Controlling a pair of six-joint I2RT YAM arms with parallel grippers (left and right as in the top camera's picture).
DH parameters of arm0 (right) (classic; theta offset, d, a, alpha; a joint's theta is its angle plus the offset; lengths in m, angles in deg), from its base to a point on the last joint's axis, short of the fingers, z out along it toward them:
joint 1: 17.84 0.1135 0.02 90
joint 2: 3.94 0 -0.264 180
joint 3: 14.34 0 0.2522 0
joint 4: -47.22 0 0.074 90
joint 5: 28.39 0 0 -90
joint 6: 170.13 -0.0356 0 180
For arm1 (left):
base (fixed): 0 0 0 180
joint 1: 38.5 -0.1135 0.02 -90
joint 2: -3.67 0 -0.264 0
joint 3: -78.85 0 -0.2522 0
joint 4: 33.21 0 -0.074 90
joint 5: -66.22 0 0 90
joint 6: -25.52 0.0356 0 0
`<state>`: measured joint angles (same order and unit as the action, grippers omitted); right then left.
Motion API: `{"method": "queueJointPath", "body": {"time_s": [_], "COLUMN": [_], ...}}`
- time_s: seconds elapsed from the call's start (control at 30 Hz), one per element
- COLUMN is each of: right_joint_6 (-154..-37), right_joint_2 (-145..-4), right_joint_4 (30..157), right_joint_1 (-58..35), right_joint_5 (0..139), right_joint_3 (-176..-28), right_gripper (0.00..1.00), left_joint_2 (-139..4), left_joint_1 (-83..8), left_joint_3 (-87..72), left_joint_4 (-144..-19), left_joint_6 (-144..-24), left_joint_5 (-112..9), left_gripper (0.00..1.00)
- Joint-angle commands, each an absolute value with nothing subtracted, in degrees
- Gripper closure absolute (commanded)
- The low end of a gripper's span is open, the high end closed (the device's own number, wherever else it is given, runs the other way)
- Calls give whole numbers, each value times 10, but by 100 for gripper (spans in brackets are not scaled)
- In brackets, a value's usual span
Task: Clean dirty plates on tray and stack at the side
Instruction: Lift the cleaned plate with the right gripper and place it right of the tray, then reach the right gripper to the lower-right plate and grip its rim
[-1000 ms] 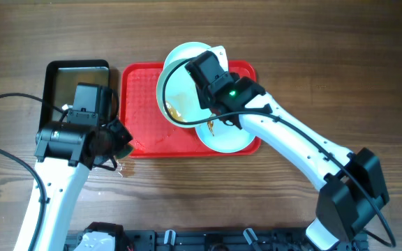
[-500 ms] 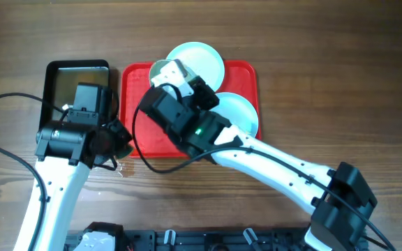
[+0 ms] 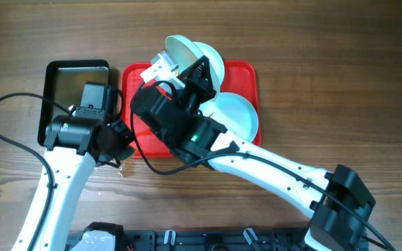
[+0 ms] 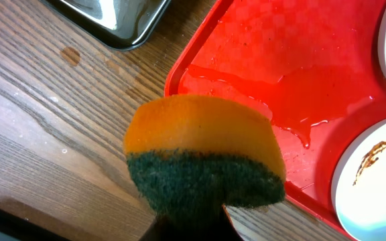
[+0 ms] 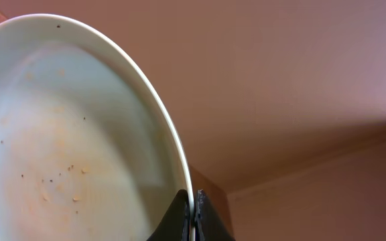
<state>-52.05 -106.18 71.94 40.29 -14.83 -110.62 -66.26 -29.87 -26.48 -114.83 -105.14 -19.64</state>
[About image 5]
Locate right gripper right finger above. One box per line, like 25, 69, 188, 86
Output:
194, 189, 235, 241

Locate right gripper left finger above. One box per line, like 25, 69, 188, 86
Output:
147, 189, 190, 241

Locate white plate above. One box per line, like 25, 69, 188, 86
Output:
0, 13, 193, 240

